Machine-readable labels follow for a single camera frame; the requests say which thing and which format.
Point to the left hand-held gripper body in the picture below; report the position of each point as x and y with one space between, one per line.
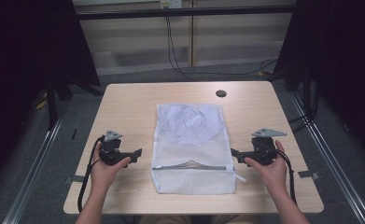
111 154

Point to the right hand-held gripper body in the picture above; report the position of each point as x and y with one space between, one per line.
262 149

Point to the white mesh laundry bag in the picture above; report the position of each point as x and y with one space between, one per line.
192 183

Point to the person's left hand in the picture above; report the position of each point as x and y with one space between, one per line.
104 175

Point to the person's right hand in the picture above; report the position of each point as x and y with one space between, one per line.
272 177

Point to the small black floor strip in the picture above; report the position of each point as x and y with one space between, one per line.
74 134

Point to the grey tape strip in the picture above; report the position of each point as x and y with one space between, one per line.
76 179
308 174

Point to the crumpled white garment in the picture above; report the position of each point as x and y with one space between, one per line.
189 124

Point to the yellow plug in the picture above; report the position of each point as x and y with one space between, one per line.
264 73

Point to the black metal stand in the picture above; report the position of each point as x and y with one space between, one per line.
52 105

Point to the black curtain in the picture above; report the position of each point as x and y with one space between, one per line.
342 62
30 62

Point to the black horizontal bar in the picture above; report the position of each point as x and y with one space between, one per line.
183 12

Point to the silver floor rail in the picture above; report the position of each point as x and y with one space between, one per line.
34 174
335 174

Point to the white wall outlet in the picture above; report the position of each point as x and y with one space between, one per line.
171 3

